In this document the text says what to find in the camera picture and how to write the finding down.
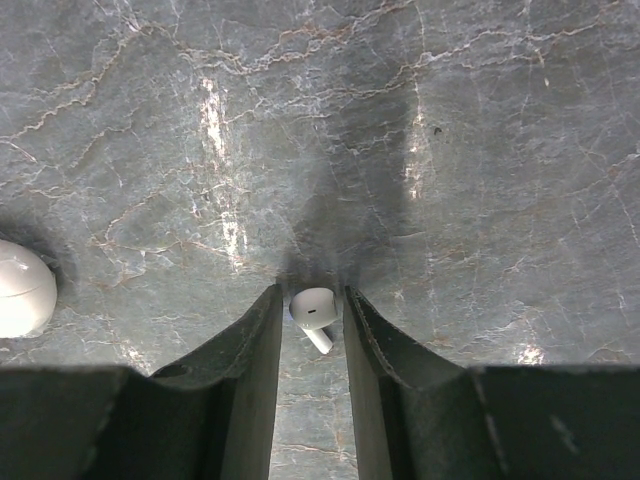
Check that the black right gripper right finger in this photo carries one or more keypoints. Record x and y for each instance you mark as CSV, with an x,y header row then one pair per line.
x,y
417,415

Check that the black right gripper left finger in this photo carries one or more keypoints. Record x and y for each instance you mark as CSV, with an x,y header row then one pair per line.
x,y
208,415

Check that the white earbud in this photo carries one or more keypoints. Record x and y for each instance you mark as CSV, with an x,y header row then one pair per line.
x,y
313,310

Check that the white earbud charging case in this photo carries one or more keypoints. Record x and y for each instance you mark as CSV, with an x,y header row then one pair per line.
x,y
28,292

